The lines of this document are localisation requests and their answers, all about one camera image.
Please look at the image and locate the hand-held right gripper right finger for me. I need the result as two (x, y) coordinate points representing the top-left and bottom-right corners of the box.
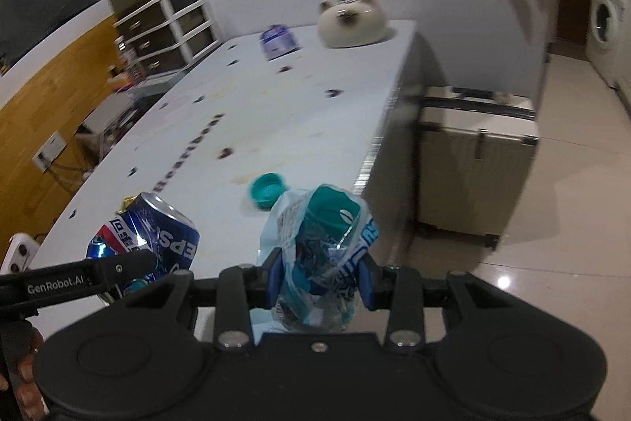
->
(359, 253), (513, 350)

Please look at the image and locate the white box with holes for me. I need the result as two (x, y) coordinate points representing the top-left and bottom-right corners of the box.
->
(0, 232), (43, 275)

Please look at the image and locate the white cat plush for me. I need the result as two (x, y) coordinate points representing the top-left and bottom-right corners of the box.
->
(317, 0), (389, 50)

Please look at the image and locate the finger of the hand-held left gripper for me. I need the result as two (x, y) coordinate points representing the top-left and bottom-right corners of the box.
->
(91, 251), (155, 290)

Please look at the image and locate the white washing machine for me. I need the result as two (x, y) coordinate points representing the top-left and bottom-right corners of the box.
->
(586, 0), (631, 82)

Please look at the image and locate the grey box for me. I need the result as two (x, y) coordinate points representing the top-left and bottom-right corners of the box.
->
(80, 104), (140, 142)

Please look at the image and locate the person's left hand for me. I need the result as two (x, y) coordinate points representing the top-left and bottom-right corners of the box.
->
(16, 329), (46, 408)

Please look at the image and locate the cream hard-shell suitcase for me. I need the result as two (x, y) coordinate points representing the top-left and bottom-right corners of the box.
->
(413, 84), (541, 250)

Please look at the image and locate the crushed teal label bottle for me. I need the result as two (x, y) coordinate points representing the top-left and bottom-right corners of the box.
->
(259, 183), (381, 334)

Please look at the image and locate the teal bottle cap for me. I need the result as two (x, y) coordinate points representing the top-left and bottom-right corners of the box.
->
(247, 173), (288, 211)

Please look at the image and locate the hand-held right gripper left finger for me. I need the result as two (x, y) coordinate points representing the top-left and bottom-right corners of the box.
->
(125, 248), (283, 349)

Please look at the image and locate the crushed blue soda can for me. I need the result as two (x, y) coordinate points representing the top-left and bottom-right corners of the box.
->
(85, 191), (201, 304)

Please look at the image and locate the purple tissue packet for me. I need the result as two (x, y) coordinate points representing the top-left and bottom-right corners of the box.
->
(259, 24), (302, 62)

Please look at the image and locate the white wall socket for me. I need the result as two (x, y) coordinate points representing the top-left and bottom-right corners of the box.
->
(32, 131), (68, 171)

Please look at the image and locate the brown and white drawer cabinet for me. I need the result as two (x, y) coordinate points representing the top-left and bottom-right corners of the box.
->
(100, 0), (216, 75)

